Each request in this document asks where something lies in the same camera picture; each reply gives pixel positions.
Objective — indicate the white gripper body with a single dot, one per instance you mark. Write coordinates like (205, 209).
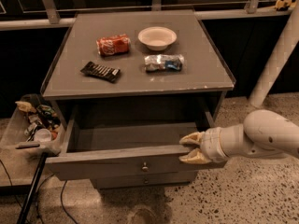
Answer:
(211, 146)

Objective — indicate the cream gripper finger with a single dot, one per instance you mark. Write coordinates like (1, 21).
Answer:
(196, 156)
(195, 138)

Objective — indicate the grey top drawer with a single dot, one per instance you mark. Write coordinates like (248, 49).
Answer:
(106, 140)

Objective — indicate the grey drawer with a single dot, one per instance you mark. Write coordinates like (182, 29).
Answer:
(106, 140)
(128, 181)

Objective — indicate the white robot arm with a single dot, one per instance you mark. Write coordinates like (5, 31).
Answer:
(263, 134)

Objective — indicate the grey bottom drawer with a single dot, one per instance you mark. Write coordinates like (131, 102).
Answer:
(128, 181)

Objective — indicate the grey drawer cabinet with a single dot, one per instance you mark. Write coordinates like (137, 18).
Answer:
(203, 80)

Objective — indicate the silver blue snack bag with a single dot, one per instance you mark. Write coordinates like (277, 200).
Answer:
(162, 62)

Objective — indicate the white paper bowl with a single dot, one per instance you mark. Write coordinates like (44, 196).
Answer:
(157, 38)

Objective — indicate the black striped snack wrapper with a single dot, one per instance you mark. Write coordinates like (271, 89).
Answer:
(100, 71)

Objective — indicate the crushed red soda can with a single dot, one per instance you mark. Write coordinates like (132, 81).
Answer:
(112, 45)

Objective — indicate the white cup in bin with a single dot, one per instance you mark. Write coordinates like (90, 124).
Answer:
(42, 135)

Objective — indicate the yellow clamp on railing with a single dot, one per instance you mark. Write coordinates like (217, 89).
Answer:
(282, 5)

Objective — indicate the clear plastic trash bin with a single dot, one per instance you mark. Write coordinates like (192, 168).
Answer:
(33, 113)

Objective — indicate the black pole stand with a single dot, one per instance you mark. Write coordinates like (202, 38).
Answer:
(32, 190)

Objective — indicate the metal window railing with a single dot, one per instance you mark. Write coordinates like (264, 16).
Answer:
(33, 14)

